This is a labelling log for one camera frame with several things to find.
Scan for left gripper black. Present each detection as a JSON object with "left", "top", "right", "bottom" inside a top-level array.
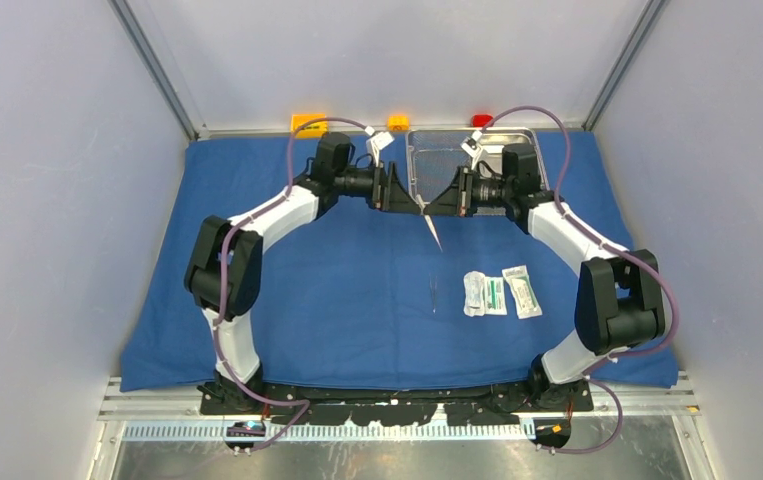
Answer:
[{"left": 335, "top": 160, "right": 420, "bottom": 214}]

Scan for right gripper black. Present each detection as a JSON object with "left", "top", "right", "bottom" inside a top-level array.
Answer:
[{"left": 424, "top": 166, "right": 513, "bottom": 218}]

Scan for steel forceps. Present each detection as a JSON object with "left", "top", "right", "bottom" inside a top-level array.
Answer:
[{"left": 415, "top": 194, "right": 443, "bottom": 252}]

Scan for wire mesh steel tray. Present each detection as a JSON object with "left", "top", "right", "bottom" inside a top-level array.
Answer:
[{"left": 406, "top": 127, "right": 554, "bottom": 217}]

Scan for pointed steel tweezers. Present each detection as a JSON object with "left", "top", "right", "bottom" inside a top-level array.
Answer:
[{"left": 429, "top": 275, "right": 438, "bottom": 313}]

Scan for white gauze roll packet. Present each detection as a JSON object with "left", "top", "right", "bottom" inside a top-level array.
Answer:
[{"left": 463, "top": 271, "right": 486, "bottom": 317}]

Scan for blue surgical wrap cloth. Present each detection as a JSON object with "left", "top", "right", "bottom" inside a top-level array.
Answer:
[{"left": 119, "top": 130, "right": 682, "bottom": 393}]

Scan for green white sterile packet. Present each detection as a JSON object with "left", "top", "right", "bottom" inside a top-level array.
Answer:
[{"left": 482, "top": 277, "right": 507, "bottom": 316}]

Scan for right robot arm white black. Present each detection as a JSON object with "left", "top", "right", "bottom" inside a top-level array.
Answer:
[{"left": 424, "top": 137, "right": 677, "bottom": 411}]

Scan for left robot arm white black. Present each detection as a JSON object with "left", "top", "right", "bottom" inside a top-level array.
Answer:
[{"left": 184, "top": 128, "right": 422, "bottom": 414}]

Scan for small orange toy block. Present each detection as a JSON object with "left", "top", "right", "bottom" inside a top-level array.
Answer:
[{"left": 386, "top": 114, "right": 410, "bottom": 132}]

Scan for red toy block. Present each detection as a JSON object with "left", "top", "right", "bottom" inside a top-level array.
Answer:
[{"left": 470, "top": 113, "right": 493, "bottom": 128}]

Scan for yellow toy block large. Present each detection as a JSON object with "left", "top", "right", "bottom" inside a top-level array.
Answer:
[{"left": 290, "top": 113, "right": 329, "bottom": 139}]

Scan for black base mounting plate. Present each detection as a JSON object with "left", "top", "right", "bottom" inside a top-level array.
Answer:
[{"left": 197, "top": 377, "right": 593, "bottom": 427}]

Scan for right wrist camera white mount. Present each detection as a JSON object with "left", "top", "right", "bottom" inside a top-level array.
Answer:
[{"left": 460, "top": 129, "right": 486, "bottom": 170}]

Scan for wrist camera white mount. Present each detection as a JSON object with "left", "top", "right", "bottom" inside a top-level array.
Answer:
[
  {"left": 460, "top": 129, "right": 486, "bottom": 170},
  {"left": 364, "top": 126, "right": 394, "bottom": 167}
]

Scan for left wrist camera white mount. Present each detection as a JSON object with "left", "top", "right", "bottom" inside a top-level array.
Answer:
[{"left": 364, "top": 126, "right": 394, "bottom": 167}]

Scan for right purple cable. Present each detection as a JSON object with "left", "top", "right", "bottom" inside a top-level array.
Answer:
[{"left": 470, "top": 105, "right": 680, "bottom": 458}]

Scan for purple cable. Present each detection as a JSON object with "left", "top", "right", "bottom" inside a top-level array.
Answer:
[
  {"left": 470, "top": 105, "right": 680, "bottom": 458},
  {"left": 211, "top": 117, "right": 376, "bottom": 454}
]

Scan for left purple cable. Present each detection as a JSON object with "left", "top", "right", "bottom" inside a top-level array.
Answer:
[{"left": 211, "top": 117, "right": 376, "bottom": 454}]

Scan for aluminium frame rail right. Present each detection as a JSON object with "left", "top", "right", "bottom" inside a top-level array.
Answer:
[{"left": 582, "top": 0, "right": 669, "bottom": 131}]

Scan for aluminium front rail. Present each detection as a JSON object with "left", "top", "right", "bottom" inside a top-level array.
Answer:
[{"left": 98, "top": 373, "right": 701, "bottom": 442}]

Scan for aluminium frame post left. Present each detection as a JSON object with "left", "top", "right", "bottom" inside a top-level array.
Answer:
[{"left": 108, "top": 0, "right": 201, "bottom": 142}]

